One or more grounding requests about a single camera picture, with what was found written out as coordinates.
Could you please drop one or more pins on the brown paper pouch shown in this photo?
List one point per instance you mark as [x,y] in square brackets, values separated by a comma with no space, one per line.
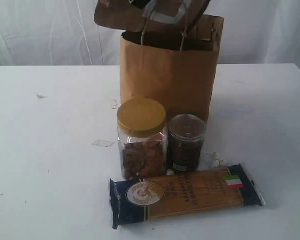
[157,16]

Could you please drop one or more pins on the white backdrop curtain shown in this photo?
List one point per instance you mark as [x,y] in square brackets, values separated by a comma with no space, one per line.
[55,32]

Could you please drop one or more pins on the brown paper shopping bag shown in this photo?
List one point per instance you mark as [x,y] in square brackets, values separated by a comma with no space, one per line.
[177,69]

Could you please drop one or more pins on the clear tape scrap on table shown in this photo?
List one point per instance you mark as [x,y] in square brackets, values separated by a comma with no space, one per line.
[102,143]

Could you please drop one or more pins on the dark tea jar clear lid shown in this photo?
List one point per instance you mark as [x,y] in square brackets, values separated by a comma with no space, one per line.
[185,141]

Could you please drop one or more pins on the clear jar with gold lid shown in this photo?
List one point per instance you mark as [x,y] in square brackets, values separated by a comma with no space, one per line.
[142,138]

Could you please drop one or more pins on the spaghetti packet with Italian flag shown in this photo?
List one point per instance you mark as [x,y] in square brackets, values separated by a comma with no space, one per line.
[139,200]

